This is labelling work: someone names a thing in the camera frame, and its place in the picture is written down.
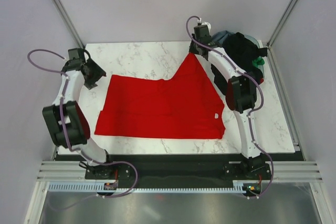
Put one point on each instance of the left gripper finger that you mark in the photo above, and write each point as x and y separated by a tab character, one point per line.
90	84
95	69

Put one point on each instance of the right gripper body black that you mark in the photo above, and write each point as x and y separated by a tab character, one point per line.
192	48

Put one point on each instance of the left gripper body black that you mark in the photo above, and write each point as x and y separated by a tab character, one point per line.
93	75

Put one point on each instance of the red t shirt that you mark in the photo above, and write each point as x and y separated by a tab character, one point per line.
186	106

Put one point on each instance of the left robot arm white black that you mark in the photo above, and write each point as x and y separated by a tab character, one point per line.
65	121

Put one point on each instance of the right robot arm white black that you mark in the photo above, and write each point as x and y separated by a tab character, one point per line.
240	97

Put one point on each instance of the grey blue t shirt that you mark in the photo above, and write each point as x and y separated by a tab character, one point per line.
219	37

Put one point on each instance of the black t shirt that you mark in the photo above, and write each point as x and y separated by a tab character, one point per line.
242	52

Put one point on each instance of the green garment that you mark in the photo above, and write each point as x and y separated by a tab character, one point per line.
258	62

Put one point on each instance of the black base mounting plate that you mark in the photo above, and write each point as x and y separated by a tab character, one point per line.
175	182

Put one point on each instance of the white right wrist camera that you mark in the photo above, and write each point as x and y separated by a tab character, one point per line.
200	22

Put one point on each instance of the white slotted cable duct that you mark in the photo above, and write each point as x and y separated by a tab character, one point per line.
100	187

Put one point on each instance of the left aluminium frame post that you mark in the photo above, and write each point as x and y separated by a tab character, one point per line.
68	22

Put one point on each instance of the aluminium frame post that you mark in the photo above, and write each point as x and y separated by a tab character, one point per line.
68	22
285	16

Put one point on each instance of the right aluminium frame post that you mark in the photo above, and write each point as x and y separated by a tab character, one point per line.
285	16

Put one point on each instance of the aluminium front rail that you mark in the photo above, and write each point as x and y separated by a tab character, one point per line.
295	171

